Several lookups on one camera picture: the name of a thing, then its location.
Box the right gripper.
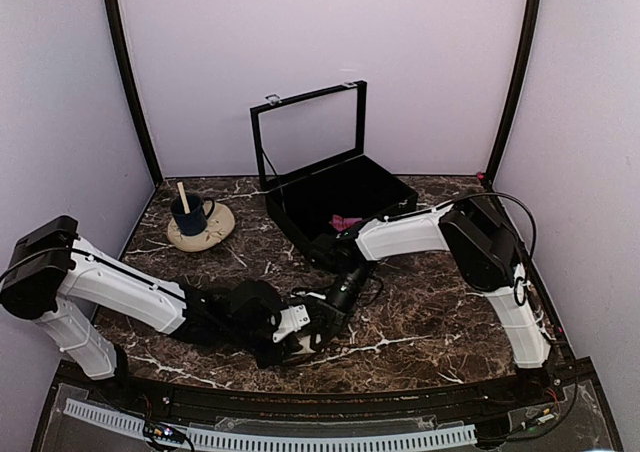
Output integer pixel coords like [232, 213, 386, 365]
[310, 263, 374, 350]

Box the magenta purple sock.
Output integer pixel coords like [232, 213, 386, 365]
[329, 214, 362, 232]

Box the black display box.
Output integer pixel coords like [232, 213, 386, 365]
[250, 80, 417, 254]

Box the cream brown sock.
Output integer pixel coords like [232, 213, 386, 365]
[292, 334, 322, 356]

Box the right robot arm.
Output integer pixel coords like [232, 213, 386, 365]
[298, 193, 551, 406]

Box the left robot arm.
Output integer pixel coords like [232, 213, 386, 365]
[1, 215, 310, 408]

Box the green circuit board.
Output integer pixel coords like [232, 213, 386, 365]
[142, 421, 186, 445]

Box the beige ceramic saucer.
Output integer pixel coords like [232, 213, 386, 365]
[167, 199, 238, 253]

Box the dark blue mug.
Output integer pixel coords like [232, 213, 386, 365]
[170, 193, 215, 236]

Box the wooden stir stick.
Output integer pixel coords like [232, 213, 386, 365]
[177, 181, 191, 215]

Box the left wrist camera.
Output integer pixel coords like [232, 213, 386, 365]
[272, 304, 310, 343]

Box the white cable duct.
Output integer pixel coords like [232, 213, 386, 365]
[63, 399, 478, 451]

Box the black front rail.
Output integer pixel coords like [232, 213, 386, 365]
[45, 356, 574, 423]

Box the right black frame post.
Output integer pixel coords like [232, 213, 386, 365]
[484, 0, 541, 187]

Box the black frame post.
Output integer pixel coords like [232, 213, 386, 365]
[484, 0, 541, 187]
[103, 0, 164, 187]

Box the left black frame post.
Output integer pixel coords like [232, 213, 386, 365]
[103, 0, 164, 187]

